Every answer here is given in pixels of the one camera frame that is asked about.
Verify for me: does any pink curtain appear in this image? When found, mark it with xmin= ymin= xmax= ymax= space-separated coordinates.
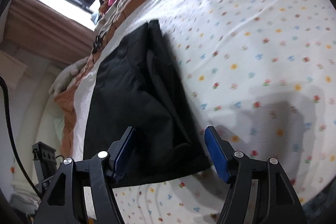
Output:
xmin=0 ymin=0 xmax=95 ymax=69

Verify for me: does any pale grey plush toy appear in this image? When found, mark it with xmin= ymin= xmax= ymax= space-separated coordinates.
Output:
xmin=49 ymin=56 xmax=89 ymax=97

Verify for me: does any thick black cable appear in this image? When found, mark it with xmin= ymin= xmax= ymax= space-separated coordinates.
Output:
xmin=0 ymin=74 xmax=44 ymax=201

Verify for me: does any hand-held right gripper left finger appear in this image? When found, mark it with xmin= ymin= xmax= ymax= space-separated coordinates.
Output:
xmin=33 ymin=126 xmax=137 ymax=224

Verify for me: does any black shirt with yellow emblem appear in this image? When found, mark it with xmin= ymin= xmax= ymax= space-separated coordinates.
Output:
xmin=83 ymin=19 xmax=212 ymax=186

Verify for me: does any white floral bed sheet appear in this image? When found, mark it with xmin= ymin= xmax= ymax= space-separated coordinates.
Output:
xmin=72 ymin=0 xmax=336 ymax=224

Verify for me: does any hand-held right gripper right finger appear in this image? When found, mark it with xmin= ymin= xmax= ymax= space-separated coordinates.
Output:
xmin=204 ymin=126 xmax=308 ymax=224

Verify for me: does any orange-brown quilt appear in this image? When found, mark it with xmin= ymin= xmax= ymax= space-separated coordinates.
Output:
xmin=54 ymin=0 xmax=181 ymax=159

